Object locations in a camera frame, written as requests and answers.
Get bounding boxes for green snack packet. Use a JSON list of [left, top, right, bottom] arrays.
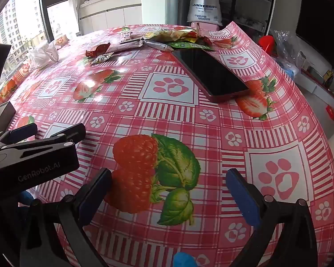
[[167, 41, 213, 51]]

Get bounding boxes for pink chair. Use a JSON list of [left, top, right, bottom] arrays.
[[190, 21, 222, 31]]

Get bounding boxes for dark red smartphone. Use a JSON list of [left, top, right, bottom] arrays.
[[171, 49, 249, 98]]

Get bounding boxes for white low cabinet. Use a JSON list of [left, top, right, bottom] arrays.
[[79, 0, 142, 35]]

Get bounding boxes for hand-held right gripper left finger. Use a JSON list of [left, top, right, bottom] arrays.
[[19, 168, 113, 267]]

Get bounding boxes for long pink white packet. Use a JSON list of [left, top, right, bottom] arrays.
[[106, 37, 145, 53]]

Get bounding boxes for white television stand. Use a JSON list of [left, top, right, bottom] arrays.
[[298, 68, 334, 109]]

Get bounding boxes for yellow snack bag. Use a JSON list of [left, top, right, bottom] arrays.
[[143, 29, 197, 43]]

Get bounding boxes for large white printed sack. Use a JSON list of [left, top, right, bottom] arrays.
[[187, 0, 223, 25]]

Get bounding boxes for red plastic stool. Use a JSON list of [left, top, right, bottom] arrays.
[[258, 36, 277, 55]]

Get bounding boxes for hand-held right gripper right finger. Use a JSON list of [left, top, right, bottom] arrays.
[[225, 168, 319, 267]]

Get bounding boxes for grey shallow tray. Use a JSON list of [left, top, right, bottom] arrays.
[[0, 101, 16, 138]]

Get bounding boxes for glass door shelf cabinet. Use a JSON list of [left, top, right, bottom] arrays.
[[192, 0, 277, 34]]

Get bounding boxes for red snack packet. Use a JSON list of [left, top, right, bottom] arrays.
[[193, 32, 213, 48]]

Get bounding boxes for clear plastic bags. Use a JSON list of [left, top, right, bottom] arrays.
[[270, 30, 307, 80]]

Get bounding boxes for silver thin snack packet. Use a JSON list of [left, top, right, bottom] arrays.
[[143, 40, 173, 52]]

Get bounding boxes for red crinkled snack wrapper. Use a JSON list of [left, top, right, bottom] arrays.
[[85, 42, 111, 57]]

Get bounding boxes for blue cloth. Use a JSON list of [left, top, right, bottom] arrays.
[[174, 252, 198, 267]]

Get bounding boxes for pink strawberry printed tablecloth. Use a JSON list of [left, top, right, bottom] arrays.
[[0, 24, 334, 267]]

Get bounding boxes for white crumpled plastic bag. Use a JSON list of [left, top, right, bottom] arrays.
[[26, 40, 60, 69]]

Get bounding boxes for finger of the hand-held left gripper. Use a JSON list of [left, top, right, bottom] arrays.
[[0, 123, 87, 160], [0, 122, 39, 146]]

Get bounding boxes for black television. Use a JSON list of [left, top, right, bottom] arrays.
[[295, 0, 334, 70]]

